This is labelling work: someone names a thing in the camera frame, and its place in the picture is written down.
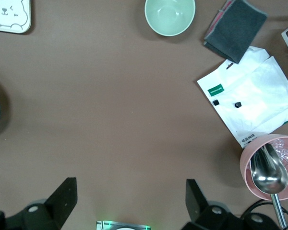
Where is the pink cup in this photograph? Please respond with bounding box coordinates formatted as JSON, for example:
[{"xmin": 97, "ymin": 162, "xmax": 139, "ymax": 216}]
[{"xmin": 239, "ymin": 134, "xmax": 288, "ymax": 201}]

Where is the pale green bowl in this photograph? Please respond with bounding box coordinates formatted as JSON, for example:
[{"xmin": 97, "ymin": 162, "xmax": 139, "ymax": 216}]
[{"xmin": 144, "ymin": 0, "xmax": 196, "ymax": 37}]

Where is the crumpled clear plastic wrap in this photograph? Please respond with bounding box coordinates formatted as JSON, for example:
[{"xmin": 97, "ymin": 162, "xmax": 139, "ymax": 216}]
[{"xmin": 270, "ymin": 140, "xmax": 288, "ymax": 166}]

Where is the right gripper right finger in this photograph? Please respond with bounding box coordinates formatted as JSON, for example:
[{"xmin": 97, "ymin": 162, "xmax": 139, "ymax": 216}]
[{"xmin": 182, "ymin": 179, "xmax": 283, "ymax": 230}]

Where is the cream bear print tray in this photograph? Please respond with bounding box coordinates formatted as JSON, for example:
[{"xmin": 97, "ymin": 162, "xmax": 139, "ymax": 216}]
[{"xmin": 0, "ymin": 0, "xmax": 32, "ymax": 34}]

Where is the white plastic bag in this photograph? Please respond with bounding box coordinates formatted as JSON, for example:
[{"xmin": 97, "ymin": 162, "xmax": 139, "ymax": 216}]
[{"xmin": 196, "ymin": 46, "xmax": 288, "ymax": 149}]

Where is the grey folded cloth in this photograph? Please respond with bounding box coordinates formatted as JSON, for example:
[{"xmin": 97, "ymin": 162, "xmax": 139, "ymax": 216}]
[{"xmin": 203, "ymin": 0, "xmax": 268, "ymax": 64}]

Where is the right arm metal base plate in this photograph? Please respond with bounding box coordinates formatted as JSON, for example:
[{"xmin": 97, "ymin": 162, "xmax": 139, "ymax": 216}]
[{"xmin": 96, "ymin": 220, "xmax": 152, "ymax": 230}]

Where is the metal scoop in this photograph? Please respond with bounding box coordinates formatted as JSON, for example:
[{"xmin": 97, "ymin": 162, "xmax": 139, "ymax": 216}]
[{"xmin": 249, "ymin": 142, "xmax": 288, "ymax": 228}]

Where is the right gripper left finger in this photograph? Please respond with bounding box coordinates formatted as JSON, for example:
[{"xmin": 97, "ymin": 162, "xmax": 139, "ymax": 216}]
[{"xmin": 0, "ymin": 177, "xmax": 77, "ymax": 230}]

